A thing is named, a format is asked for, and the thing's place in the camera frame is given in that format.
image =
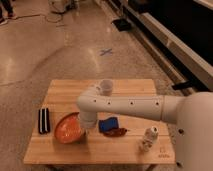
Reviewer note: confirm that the orange ceramic bowl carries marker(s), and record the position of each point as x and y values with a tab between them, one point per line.
68	129

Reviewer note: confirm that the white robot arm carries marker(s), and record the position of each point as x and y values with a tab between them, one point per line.
192	115

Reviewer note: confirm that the blue sponge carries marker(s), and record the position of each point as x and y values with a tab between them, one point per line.
108	124

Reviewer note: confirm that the dark red chili pepper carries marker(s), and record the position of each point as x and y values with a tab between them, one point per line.
116	132

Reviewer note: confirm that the wooden table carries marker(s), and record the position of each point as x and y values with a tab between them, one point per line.
94	148

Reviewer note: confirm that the black floor mat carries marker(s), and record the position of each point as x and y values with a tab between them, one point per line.
122	24

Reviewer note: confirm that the black striped eraser block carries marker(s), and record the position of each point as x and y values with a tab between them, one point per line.
43	121

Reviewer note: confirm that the white base machine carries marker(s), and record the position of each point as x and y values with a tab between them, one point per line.
61	6

